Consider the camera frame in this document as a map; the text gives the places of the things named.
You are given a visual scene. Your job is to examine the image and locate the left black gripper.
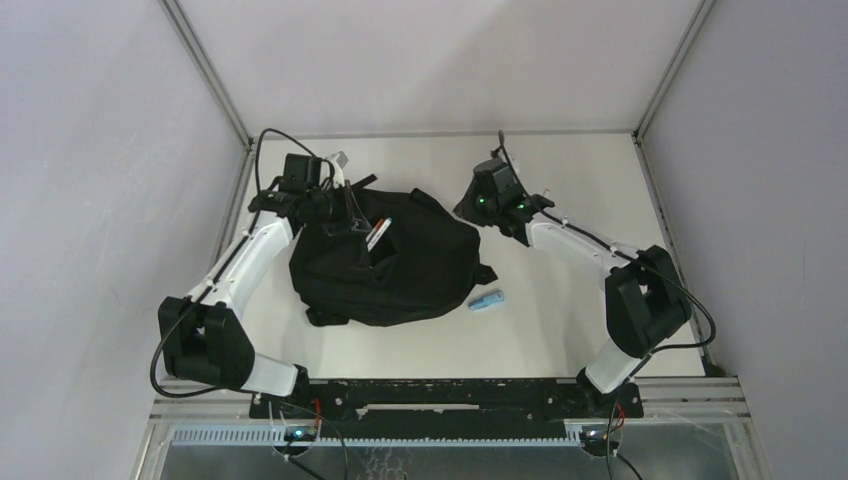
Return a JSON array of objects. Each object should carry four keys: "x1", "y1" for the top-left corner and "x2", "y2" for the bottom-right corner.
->
[{"x1": 307, "y1": 180, "x2": 372, "y2": 236}]

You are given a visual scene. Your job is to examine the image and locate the pink capped white marker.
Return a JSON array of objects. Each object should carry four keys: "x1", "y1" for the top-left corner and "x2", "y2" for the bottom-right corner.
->
[{"x1": 366, "y1": 217, "x2": 392, "y2": 252}]

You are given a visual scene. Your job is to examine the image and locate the black backpack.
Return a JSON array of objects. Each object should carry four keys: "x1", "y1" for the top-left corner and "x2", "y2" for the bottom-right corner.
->
[{"x1": 289, "y1": 175, "x2": 498, "y2": 327}]

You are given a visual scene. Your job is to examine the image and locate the orange capped white marker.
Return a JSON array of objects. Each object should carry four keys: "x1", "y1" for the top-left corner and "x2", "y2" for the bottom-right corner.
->
[{"x1": 365, "y1": 218, "x2": 386, "y2": 245}]

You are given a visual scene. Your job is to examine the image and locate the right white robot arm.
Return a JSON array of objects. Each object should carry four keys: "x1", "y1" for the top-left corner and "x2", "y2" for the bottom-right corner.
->
[{"x1": 454, "y1": 158, "x2": 692, "y2": 416}]

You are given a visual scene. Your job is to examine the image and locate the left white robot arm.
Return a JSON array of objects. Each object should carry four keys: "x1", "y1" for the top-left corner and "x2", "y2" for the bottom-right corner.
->
[{"x1": 150, "y1": 151, "x2": 349, "y2": 417}]

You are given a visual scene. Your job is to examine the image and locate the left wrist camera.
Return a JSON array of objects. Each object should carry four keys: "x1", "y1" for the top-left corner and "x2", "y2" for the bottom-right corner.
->
[{"x1": 325, "y1": 151, "x2": 349, "y2": 187}]

